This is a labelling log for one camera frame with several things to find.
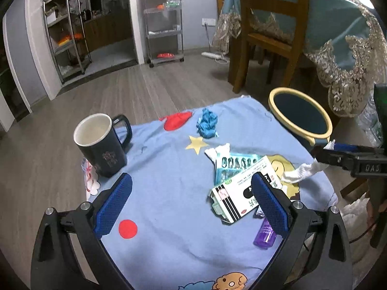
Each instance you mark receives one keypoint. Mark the dark cooking pot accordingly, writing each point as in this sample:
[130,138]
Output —
[86,14]

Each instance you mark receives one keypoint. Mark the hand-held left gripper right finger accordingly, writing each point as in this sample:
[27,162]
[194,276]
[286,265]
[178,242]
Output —
[269,205]

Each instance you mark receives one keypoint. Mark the blue bin with yellow rim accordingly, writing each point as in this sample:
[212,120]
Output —
[302,117]

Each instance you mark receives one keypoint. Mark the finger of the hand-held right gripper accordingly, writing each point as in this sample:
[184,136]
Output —
[331,158]
[344,147]

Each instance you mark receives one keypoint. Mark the grey trolley rack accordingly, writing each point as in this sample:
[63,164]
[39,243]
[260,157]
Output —
[163,33]

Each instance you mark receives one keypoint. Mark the blue cartoon printed blanket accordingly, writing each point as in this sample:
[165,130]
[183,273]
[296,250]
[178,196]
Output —
[169,187]

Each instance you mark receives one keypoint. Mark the teal blister pack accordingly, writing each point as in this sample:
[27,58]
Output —
[232,164]

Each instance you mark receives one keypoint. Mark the black ceramic mug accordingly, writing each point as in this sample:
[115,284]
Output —
[102,157]

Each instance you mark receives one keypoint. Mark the white tissue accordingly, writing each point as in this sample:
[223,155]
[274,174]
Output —
[299,172]
[218,151]

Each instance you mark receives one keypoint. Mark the red packet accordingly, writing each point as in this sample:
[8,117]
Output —
[165,55]

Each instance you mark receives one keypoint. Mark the purple lighter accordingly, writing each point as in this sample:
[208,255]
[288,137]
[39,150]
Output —
[265,235]

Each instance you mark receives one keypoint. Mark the orange packets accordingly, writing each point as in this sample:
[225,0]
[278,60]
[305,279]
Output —
[69,38]

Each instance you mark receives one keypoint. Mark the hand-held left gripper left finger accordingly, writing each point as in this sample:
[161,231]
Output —
[113,205]

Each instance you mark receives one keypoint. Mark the white power strip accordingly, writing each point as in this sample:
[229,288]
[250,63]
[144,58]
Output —
[213,55]

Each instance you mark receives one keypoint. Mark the white wall socket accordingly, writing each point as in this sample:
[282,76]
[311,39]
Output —
[208,21]

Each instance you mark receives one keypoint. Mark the clear plastic bag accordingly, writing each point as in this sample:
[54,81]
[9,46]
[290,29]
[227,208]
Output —
[369,120]

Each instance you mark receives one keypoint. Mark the white red printed cloth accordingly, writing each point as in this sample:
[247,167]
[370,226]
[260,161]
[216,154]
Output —
[90,178]

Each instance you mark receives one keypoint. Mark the steel shelf rack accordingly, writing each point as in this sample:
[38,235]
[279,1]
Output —
[68,45]

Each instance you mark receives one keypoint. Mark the teal packets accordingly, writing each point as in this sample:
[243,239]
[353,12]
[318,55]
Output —
[172,4]

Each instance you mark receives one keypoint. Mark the white medicine box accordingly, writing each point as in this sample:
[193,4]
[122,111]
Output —
[238,193]

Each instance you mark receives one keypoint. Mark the white plastic bag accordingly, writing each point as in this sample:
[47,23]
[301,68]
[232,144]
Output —
[355,211]

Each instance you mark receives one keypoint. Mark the wooden kitchen cabinet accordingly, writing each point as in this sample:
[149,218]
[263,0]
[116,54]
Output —
[108,33]

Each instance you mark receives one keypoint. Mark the table with lace tablecloth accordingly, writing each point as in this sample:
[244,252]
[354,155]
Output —
[338,36]

